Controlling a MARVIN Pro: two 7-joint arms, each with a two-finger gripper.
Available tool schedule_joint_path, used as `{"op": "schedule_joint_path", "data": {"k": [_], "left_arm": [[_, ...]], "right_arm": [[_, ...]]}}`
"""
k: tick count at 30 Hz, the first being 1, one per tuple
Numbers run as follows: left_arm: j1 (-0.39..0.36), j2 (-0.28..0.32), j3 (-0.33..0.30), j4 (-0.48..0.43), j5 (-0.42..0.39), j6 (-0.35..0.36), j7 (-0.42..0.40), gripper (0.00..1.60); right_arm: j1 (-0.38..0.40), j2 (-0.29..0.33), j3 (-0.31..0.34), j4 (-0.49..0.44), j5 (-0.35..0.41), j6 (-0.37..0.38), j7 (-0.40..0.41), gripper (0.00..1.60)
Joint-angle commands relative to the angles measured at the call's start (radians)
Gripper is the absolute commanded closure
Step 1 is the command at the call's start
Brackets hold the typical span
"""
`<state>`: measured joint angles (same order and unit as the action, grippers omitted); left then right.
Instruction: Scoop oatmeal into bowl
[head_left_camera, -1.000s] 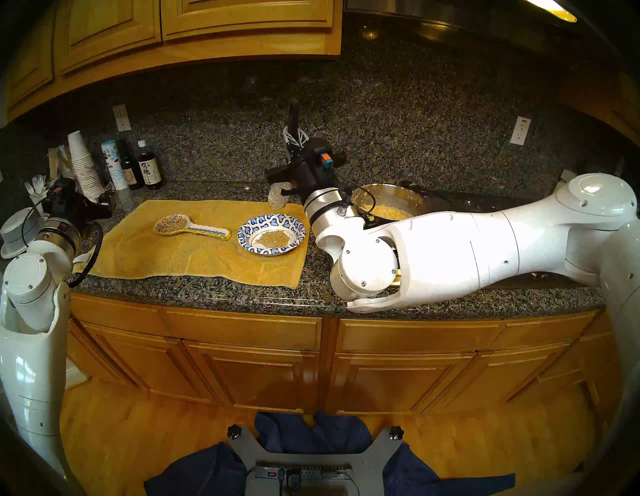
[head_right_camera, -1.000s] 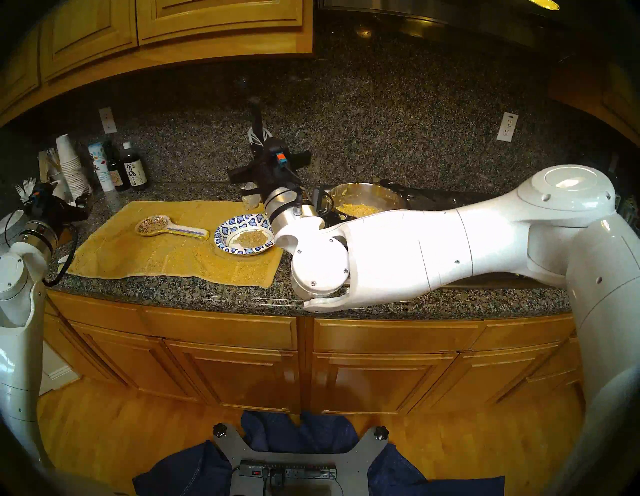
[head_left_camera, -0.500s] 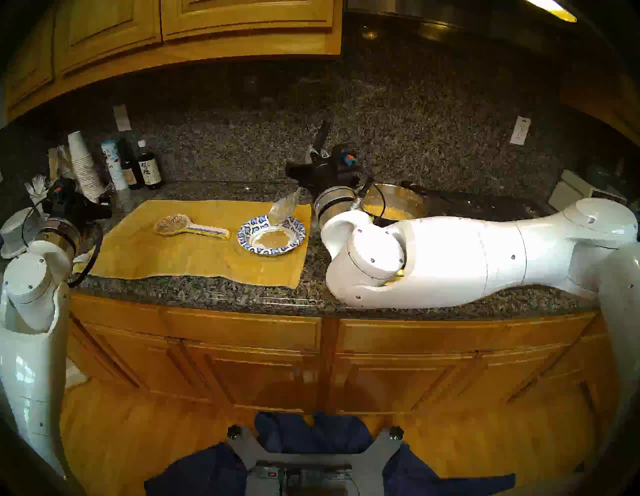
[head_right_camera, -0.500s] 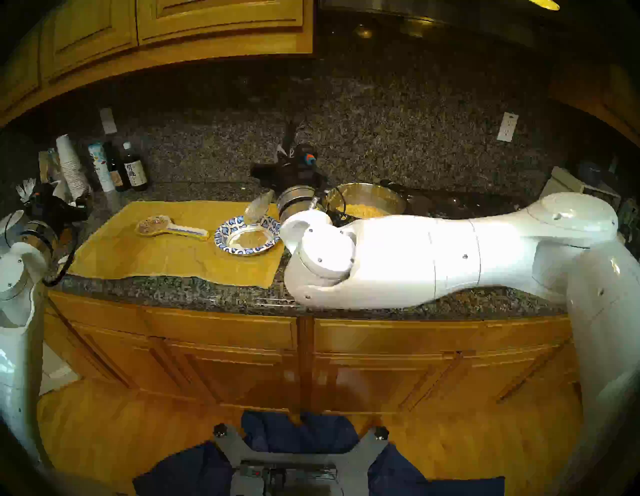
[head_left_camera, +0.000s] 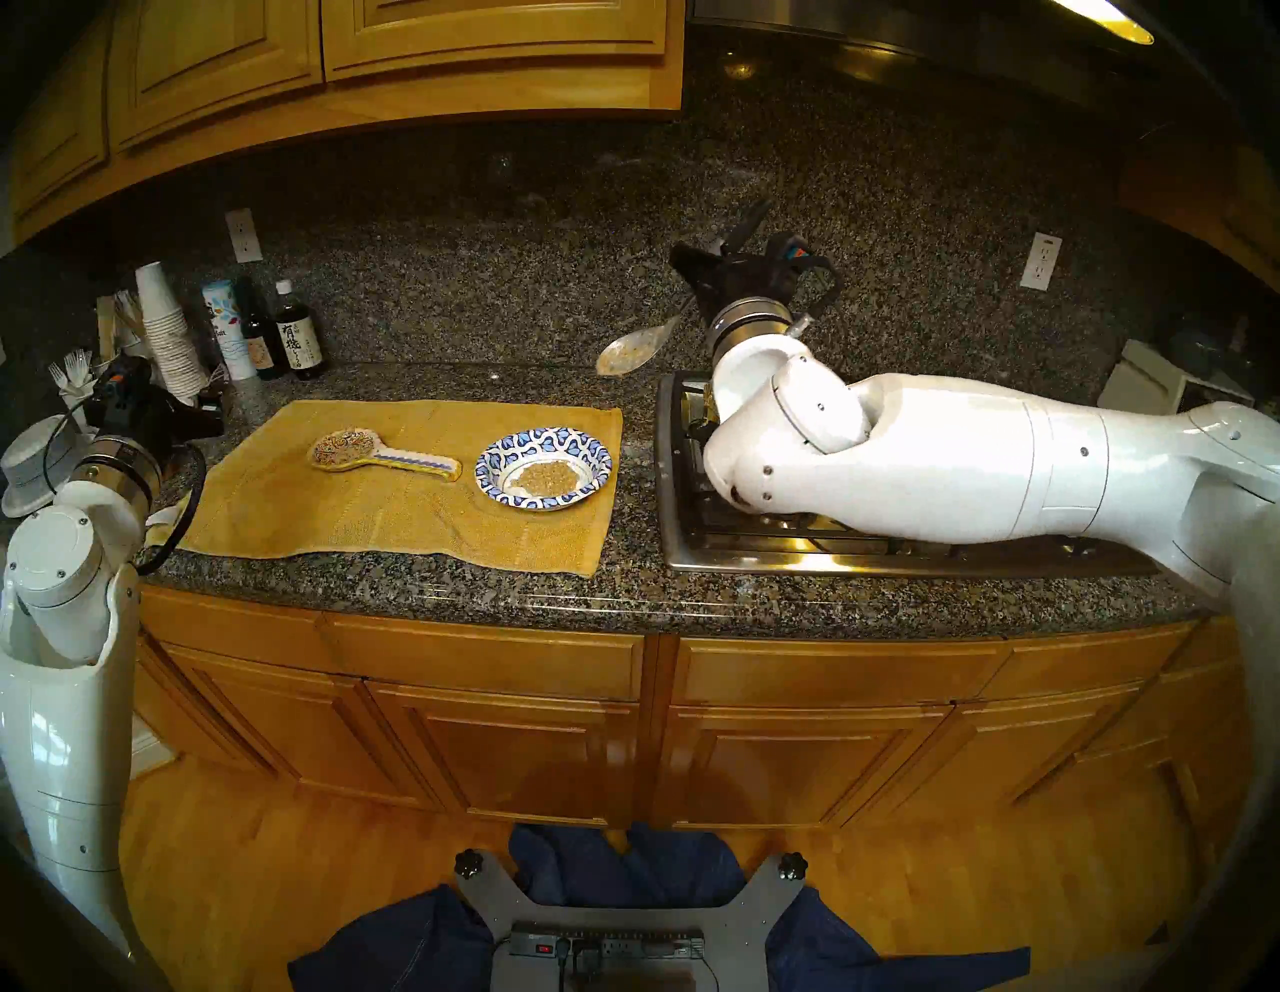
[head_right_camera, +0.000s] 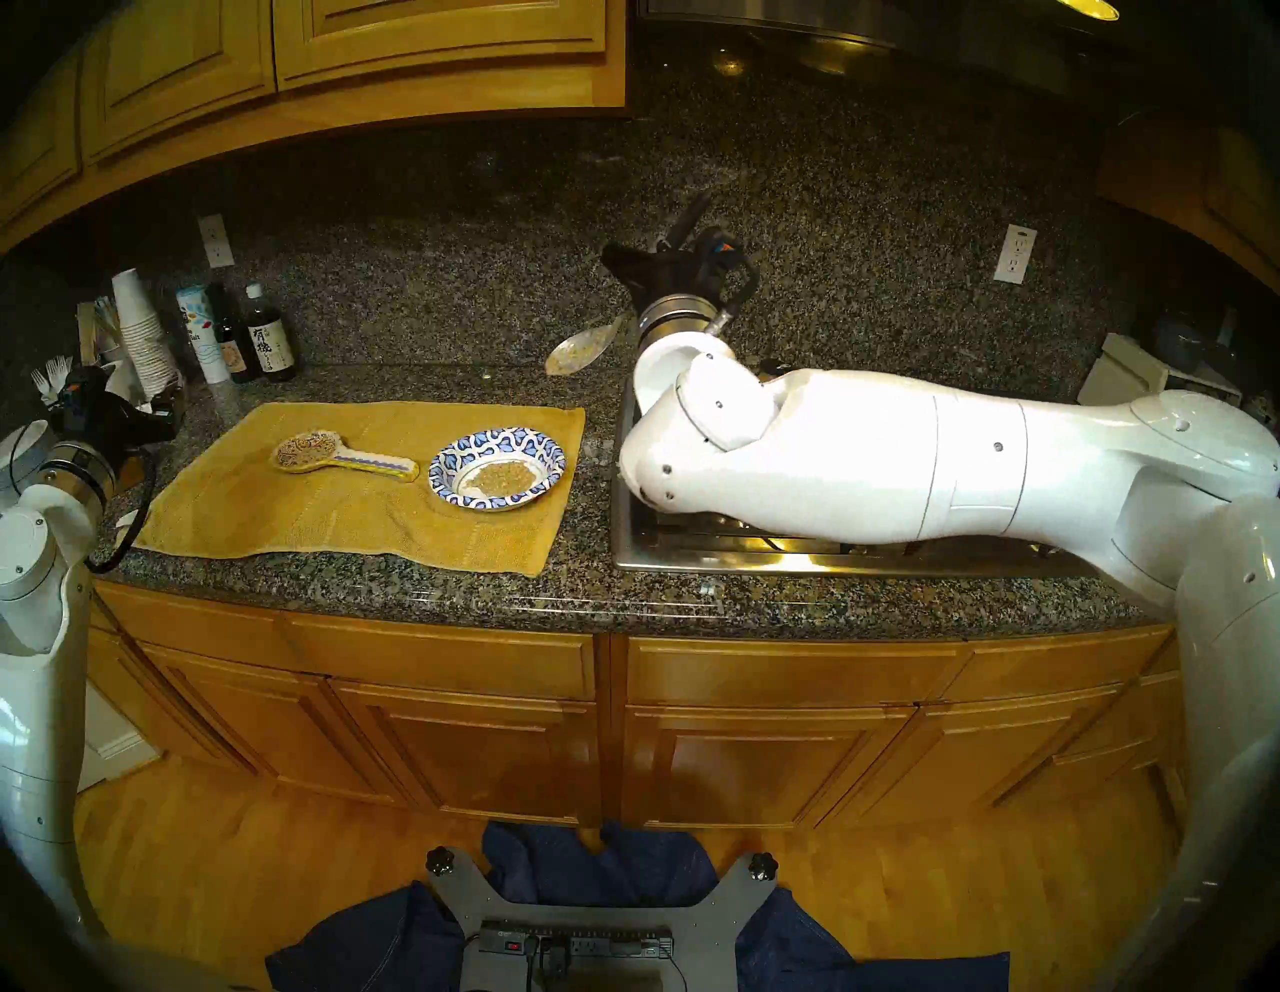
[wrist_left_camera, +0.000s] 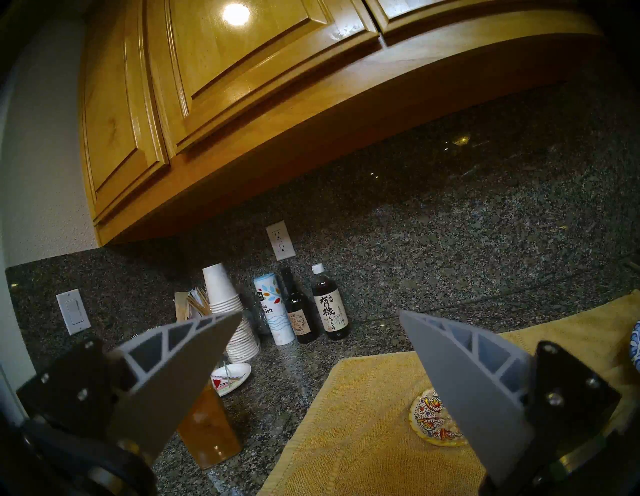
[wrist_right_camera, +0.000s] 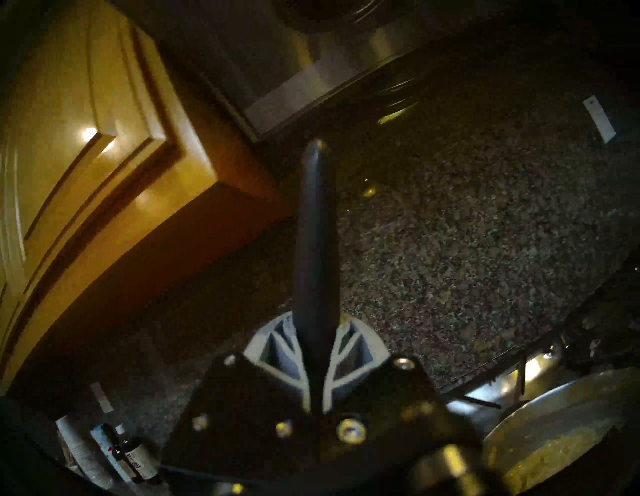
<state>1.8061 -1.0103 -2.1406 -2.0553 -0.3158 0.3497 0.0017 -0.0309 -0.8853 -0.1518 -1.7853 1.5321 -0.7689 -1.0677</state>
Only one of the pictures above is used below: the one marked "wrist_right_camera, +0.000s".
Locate stack of white paper cups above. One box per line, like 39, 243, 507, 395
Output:
55, 415, 115, 490

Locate soy sauce bottle white cap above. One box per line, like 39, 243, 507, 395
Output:
115, 424, 162, 485

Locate stainless gas cooktop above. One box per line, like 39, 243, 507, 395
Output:
440, 250, 640, 436

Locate steel range hood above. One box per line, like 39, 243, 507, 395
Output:
115, 0, 451, 143

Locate small dark glass bottle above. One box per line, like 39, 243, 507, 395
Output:
102, 425, 138, 483

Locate white salt canister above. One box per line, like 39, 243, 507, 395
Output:
90, 424, 132, 483

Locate black handled serving spoon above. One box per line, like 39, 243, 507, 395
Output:
292, 139, 343, 413

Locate cooked oatmeal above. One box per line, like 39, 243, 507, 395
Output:
505, 425, 618, 494

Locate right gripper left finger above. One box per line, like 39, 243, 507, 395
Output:
160, 311, 321, 482

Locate wooden upper cabinet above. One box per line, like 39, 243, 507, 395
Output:
0, 0, 296, 396

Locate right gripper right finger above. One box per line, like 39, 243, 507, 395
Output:
324, 314, 482, 482

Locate white wall outlet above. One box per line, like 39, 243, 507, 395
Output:
91, 382, 115, 414
582, 95, 617, 144

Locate stainless steel pot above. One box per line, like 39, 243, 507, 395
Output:
482, 367, 640, 496

